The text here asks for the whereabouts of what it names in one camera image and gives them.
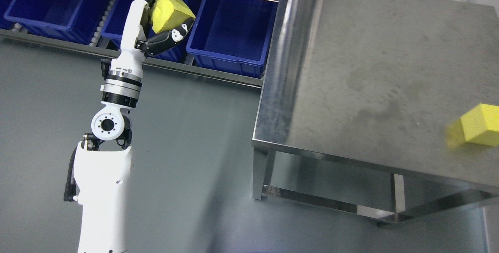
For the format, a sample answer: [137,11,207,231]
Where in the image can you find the stainless steel table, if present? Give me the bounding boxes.
[252,0,498,226]

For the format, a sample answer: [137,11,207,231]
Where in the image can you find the yellow foam block with notch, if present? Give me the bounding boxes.
[151,0,195,34]

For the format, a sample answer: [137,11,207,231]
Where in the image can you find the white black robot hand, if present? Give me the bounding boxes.
[109,0,196,76]

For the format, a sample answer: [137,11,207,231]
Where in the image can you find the blue plastic bin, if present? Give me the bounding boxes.
[186,0,278,78]
[101,0,195,62]
[4,0,110,45]

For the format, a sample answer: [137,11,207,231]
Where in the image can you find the yellow foam cube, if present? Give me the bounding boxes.
[460,103,499,147]

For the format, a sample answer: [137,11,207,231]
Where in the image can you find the metal shelf rack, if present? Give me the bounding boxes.
[1,0,279,88]

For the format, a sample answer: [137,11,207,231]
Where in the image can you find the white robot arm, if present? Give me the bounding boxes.
[64,58,144,253]

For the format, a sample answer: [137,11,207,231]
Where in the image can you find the blue plastic bin left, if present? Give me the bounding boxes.
[4,0,110,45]

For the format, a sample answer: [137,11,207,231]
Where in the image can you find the blue plastic bin middle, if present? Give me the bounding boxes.
[101,0,195,62]

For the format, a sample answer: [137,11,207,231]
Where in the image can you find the blue plastic bin right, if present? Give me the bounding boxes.
[186,0,278,78]

